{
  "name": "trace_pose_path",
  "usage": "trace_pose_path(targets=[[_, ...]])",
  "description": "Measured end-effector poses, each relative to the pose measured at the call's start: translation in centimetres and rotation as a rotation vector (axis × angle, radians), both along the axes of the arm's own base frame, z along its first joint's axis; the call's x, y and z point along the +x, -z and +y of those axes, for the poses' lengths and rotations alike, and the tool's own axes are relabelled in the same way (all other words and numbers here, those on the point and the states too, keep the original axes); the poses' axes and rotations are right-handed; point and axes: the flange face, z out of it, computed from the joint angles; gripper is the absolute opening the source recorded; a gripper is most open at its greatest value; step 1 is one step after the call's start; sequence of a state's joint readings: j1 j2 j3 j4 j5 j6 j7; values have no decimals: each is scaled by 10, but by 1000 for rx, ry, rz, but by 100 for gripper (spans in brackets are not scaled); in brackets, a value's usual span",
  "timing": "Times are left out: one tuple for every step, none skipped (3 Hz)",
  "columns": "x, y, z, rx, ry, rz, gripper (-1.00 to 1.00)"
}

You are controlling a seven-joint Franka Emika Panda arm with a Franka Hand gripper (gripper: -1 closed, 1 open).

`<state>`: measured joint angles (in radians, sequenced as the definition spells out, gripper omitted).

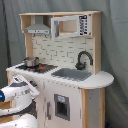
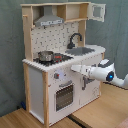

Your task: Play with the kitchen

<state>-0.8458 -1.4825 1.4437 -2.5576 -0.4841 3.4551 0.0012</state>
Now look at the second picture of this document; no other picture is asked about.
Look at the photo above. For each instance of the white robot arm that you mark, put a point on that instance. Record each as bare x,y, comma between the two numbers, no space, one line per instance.
104,71

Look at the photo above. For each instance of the white cabinet door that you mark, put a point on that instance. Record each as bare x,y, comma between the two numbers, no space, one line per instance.
90,88

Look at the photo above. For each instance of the black toy faucet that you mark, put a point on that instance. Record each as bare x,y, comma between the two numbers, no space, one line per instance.
73,40

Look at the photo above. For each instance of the grey range hood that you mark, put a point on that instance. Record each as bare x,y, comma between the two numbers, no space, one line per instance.
48,18

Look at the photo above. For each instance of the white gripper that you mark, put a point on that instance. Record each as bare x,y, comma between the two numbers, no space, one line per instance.
83,69

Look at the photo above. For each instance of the wooden toy kitchen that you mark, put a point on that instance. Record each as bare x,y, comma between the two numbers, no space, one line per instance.
54,39

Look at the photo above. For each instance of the small metal pot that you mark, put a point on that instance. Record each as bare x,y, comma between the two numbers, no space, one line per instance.
46,55

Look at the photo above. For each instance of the grey toy sink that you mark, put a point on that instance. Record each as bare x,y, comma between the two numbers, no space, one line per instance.
79,51

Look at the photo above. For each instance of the white microwave door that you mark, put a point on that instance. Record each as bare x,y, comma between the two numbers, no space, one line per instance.
96,11

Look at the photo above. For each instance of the left red stove knob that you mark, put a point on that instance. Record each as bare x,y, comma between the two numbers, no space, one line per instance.
56,76

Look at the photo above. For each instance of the white oven door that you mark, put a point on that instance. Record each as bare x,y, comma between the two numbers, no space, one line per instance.
62,99

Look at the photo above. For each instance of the black toy stovetop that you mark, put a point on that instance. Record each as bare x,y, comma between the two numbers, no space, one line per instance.
58,58

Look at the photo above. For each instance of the grey backdrop curtain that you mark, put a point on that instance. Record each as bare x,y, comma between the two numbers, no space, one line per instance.
112,34

